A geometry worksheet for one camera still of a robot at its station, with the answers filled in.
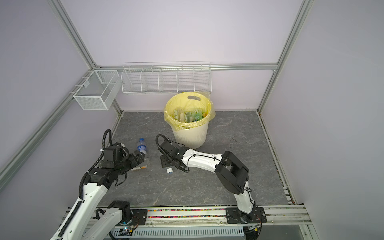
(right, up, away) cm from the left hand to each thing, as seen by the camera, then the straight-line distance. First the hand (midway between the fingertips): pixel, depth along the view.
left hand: (138, 160), depth 78 cm
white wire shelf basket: (-2, +50, +21) cm, 54 cm away
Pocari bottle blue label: (+16, -7, +4) cm, 18 cm away
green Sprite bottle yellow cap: (+35, +25, +15) cm, 46 cm away
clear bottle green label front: (+18, +25, +13) cm, 34 cm away
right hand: (+12, -3, +8) cm, 15 cm away
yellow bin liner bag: (+25, +34, +16) cm, 45 cm away
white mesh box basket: (-39, +42, +25) cm, 62 cm away
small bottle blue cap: (-4, +5, +16) cm, 17 cm away
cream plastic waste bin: (+29, +11, +10) cm, 32 cm away
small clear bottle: (-3, -7, +9) cm, 11 cm away
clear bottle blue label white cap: (+31, +25, +18) cm, 44 cm away
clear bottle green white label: (+25, +23, +16) cm, 38 cm away
